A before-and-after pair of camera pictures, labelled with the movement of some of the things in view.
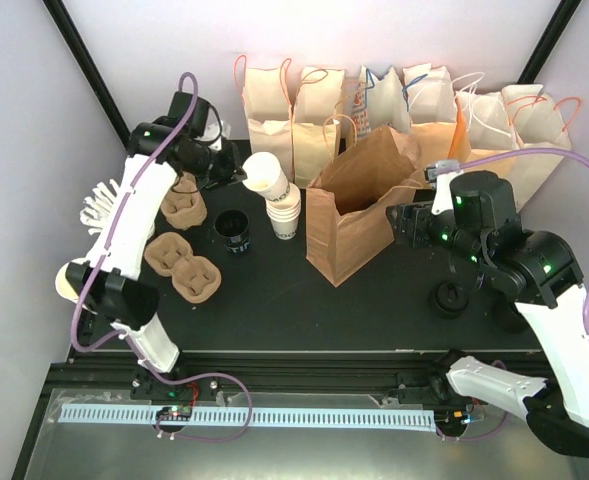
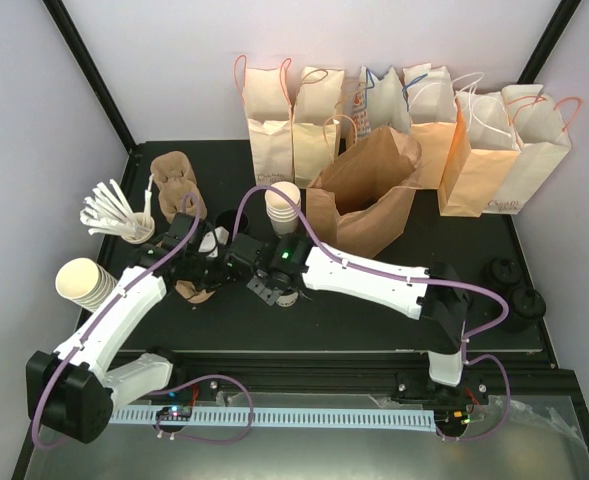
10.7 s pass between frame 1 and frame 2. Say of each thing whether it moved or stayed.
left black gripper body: moved
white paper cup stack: stayed
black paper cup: stayed
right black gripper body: moved
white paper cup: moved
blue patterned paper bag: stayed
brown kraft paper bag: stayed
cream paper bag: stayed
